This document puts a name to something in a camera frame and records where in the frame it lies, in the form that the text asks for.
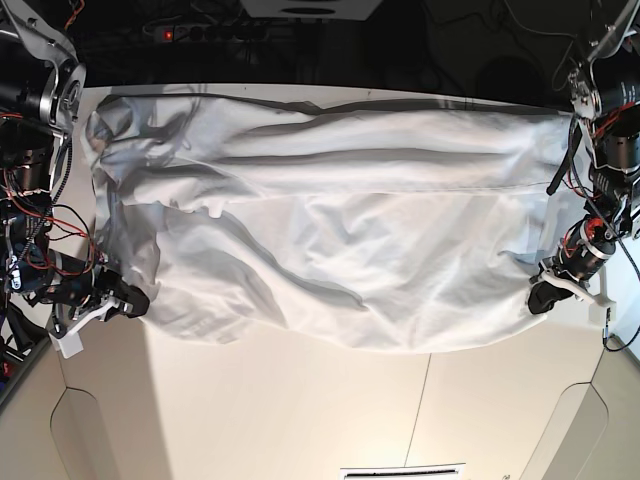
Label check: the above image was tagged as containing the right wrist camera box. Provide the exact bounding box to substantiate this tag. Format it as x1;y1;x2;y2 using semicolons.
49;328;84;359

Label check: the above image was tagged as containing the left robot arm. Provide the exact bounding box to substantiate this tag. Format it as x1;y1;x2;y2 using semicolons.
527;1;639;315

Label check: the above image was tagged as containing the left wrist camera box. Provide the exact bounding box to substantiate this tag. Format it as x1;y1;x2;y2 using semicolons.
589;266;617;328

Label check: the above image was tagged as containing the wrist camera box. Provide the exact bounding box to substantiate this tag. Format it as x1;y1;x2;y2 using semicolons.
49;328;84;359
589;266;617;328

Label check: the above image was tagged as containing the tool bin at left edge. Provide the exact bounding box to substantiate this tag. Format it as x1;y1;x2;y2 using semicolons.
0;299;54;401

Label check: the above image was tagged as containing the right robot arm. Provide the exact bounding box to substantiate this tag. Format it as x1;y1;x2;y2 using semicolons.
1;1;149;358

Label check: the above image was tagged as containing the white cable on floor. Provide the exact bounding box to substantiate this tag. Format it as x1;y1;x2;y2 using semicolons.
489;0;601;91

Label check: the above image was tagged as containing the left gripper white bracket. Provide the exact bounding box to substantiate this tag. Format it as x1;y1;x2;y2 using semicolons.
527;219;619;316

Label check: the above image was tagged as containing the white t-shirt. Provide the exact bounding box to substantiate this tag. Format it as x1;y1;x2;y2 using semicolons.
82;95;569;353

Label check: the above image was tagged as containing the white monitor stand base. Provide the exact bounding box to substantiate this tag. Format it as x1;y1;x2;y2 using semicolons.
240;0;382;21

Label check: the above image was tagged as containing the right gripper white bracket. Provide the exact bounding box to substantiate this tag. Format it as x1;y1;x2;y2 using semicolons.
7;249;151;346

